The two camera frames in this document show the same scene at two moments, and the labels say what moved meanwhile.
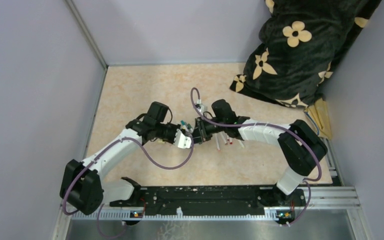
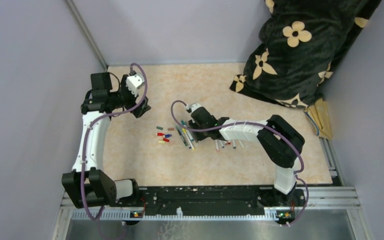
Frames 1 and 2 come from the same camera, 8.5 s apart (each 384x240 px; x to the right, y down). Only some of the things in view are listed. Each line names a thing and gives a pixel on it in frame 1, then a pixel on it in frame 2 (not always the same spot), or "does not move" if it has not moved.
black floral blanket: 300,43 does not move
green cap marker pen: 184,126 does not move
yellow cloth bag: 319,111 does not move
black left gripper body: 174,134 to 140,106
